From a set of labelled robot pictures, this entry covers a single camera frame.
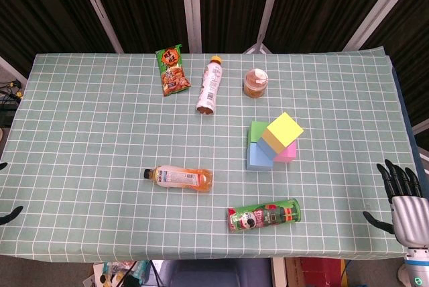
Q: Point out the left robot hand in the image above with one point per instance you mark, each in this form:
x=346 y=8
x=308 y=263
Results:
x=13 y=215

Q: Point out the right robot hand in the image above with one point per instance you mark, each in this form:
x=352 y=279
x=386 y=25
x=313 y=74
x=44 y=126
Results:
x=410 y=220

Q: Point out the pink cube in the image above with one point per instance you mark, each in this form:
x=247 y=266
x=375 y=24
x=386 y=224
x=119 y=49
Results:
x=286 y=154

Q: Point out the yellow cube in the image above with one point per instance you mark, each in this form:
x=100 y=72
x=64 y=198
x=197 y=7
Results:
x=285 y=129

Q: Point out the blue cube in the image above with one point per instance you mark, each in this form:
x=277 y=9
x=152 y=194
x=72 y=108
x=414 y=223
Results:
x=258 y=161
x=265 y=149

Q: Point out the green cube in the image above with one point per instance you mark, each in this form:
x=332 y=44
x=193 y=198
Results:
x=257 y=131

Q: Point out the red box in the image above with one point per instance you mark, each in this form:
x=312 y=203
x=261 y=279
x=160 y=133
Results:
x=320 y=273

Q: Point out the green checked tablecloth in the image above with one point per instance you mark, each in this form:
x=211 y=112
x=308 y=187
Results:
x=100 y=132

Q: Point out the brown cardboard box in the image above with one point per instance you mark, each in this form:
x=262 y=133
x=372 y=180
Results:
x=293 y=273

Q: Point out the white table leg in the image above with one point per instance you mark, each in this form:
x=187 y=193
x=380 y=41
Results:
x=279 y=272

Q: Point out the green Pringles can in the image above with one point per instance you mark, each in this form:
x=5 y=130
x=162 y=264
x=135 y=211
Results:
x=264 y=216

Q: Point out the orange drink bottle black cap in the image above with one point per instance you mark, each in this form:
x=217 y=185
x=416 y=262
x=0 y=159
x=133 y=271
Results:
x=181 y=178

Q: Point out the dark blue chair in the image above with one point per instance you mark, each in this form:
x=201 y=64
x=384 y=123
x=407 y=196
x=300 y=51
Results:
x=214 y=273

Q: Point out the clear jar of rubber bands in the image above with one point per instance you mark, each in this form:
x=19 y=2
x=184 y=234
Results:
x=254 y=84

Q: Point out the green snack bag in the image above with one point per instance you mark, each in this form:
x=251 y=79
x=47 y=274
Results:
x=171 y=72

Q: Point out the white bottle orange cap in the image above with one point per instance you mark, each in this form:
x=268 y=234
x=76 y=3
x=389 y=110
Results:
x=209 y=86

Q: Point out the white frame post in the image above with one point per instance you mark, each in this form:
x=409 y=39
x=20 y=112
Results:
x=191 y=8
x=268 y=8
x=375 y=8
x=97 y=5

